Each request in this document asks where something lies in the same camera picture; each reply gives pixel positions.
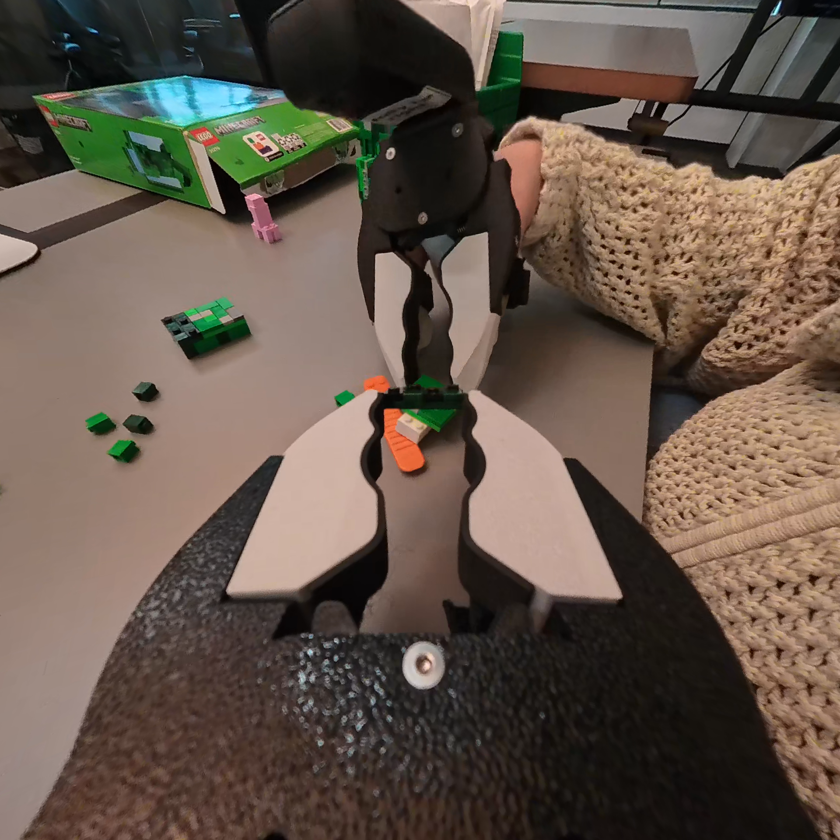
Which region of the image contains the pink lego pig figure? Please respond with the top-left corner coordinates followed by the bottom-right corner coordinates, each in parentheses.
top-left (243, 192), bottom-right (284, 245)

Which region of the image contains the person's torso in knitted sweater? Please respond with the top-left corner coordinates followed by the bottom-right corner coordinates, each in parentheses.
top-left (643, 357), bottom-right (840, 840)

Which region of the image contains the white paper bag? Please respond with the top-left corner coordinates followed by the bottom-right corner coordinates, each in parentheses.
top-left (420, 0), bottom-right (508, 89)

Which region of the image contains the green toy set box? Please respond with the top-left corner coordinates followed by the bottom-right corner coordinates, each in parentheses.
top-left (31, 74), bottom-right (363, 217)

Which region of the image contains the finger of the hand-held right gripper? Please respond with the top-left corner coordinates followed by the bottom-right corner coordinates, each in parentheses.
top-left (438, 234), bottom-right (505, 395)
top-left (372, 251), bottom-right (435, 391)

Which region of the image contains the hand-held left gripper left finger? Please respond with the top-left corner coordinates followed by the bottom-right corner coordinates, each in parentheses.
top-left (224, 390), bottom-right (390, 635)

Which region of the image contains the orange brick separator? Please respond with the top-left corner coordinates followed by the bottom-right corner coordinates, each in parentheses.
top-left (362, 374), bottom-right (427, 473)

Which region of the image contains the green and grey lego panel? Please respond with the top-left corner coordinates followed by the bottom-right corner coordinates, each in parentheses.
top-left (394, 374), bottom-right (462, 448)

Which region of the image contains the person's right hand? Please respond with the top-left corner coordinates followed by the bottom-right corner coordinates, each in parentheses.
top-left (495, 140), bottom-right (546, 228)

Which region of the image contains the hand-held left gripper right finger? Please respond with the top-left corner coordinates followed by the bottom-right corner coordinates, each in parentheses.
top-left (458, 390), bottom-right (624, 636)

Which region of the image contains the person's right forearm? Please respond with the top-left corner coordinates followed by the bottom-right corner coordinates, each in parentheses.
top-left (518, 118), bottom-right (840, 395)

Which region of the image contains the wood-edged desk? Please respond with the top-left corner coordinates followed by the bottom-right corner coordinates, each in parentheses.
top-left (499, 16), bottom-right (702, 135)

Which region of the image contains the green plastic crate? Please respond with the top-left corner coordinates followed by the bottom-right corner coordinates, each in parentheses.
top-left (474, 29), bottom-right (526, 126)

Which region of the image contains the green and black lego block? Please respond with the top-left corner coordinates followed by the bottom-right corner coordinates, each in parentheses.
top-left (161, 298), bottom-right (252, 361)

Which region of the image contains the dark green lego assembly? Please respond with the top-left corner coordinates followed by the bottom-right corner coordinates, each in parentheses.
top-left (386, 386), bottom-right (469, 411)

